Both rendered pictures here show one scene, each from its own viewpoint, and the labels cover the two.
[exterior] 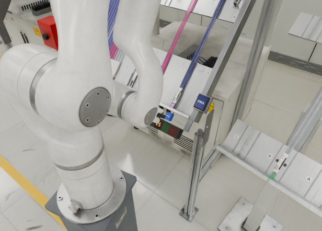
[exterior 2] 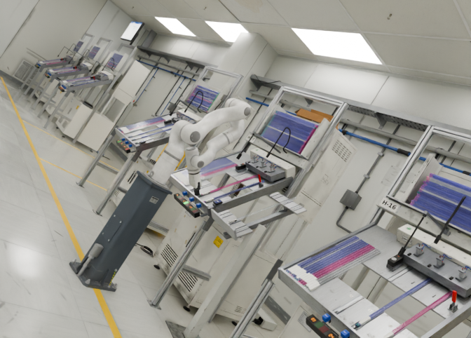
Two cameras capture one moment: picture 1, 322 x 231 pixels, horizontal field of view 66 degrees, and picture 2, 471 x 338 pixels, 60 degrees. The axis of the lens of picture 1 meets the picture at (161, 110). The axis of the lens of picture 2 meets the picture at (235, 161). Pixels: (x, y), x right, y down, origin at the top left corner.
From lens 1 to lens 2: 2.15 m
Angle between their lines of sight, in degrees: 46
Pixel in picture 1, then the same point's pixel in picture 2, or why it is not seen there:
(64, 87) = (194, 126)
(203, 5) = (247, 182)
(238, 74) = not seen: hidden behind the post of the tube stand
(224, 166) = not seen: hidden behind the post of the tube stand
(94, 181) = (167, 166)
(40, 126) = (172, 139)
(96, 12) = (211, 124)
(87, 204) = (155, 175)
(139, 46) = (212, 146)
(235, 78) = not seen: hidden behind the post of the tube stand
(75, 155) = (174, 150)
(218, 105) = (225, 242)
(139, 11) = (219, 139)
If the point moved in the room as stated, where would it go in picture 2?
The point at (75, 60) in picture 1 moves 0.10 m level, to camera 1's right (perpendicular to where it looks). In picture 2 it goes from (200, 125) to (213, 133)
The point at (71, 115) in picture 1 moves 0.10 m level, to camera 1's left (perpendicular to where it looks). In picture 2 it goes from (190, 131) to (177, 123)
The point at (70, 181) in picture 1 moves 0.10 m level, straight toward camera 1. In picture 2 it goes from (162, 160) to (164, 162)
